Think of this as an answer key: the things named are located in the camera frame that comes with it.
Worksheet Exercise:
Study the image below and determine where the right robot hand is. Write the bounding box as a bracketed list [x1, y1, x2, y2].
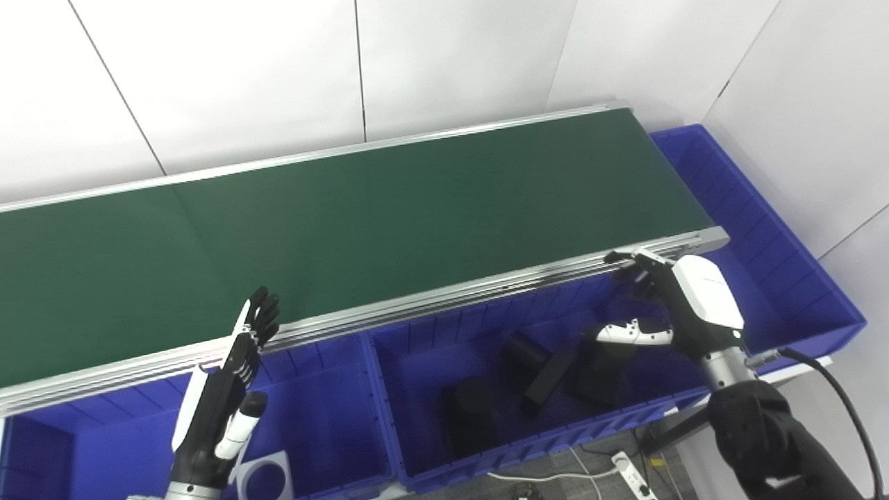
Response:
[596, 249, 747, 365]

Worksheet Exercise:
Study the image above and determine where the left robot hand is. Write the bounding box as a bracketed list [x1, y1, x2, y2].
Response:
[169, 286, 281, 487]

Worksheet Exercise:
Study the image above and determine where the blue plastic bin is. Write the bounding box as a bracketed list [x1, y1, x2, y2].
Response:
[365, 274, 716, 495]
[0, 333, 397, 500]
[649, 124, 867, 381]

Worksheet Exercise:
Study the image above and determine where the green conveyor belt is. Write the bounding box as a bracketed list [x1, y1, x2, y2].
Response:
[0, 99, 730, 417]

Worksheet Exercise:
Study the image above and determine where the white block with round hole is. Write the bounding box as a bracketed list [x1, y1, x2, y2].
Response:
[236, 450, 294, 500]

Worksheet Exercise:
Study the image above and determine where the black metal stand leg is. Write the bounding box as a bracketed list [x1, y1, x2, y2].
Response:
[653, 405, 713, 452]

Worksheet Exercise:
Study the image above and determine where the white power strip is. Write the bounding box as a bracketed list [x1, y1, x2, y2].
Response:
[611, 451, 658, 500]

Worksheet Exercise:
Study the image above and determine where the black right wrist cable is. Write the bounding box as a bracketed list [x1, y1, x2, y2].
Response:
[747, 347, 884, 500]

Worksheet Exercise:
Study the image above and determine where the white floor cable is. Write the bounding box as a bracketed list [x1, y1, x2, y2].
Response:
[486, 444, 619, 484]

